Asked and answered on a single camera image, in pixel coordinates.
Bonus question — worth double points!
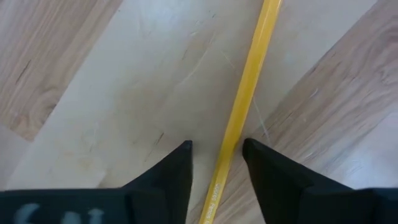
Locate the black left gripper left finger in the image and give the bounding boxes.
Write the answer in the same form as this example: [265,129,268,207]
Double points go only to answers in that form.
[0,139,195,224]

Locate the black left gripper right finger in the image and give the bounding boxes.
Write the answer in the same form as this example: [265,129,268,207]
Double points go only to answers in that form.
[242,138,398,224]

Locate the yellow pencil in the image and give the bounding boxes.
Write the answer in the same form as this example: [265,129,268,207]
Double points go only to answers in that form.
[198,0,284,224]

